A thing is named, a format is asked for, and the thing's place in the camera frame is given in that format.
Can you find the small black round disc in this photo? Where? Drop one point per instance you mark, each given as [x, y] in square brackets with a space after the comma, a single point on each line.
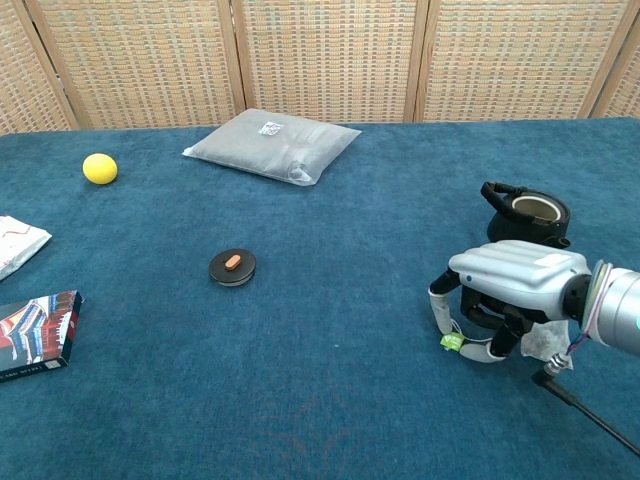
[222, 271]

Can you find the pyramid tea bag green tag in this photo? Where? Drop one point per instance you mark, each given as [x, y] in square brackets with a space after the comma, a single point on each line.
[544, 342]

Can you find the grey plastic pouch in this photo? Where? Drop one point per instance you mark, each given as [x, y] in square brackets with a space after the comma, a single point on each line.
[270, 145]

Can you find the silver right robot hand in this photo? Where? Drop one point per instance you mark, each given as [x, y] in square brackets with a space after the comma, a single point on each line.
[515, 272]

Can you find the red blue printed box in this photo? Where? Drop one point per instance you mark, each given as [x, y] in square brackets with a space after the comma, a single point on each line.
[35, 330]

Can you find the blue table cloth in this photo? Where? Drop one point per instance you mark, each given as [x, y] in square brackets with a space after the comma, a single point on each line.
[320, 350]

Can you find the woven wooden folding screen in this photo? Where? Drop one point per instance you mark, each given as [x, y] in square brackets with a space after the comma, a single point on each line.
[325, 60]

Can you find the white tissue pack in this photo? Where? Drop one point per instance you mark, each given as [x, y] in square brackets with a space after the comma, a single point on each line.
[17, 245]

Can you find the yellow ball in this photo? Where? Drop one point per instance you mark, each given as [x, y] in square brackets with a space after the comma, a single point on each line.
[100, 169]

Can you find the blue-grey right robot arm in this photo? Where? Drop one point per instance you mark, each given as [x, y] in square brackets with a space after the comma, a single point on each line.
[620, 305]

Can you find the small black cup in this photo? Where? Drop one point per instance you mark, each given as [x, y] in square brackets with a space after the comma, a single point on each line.
[505, 227]

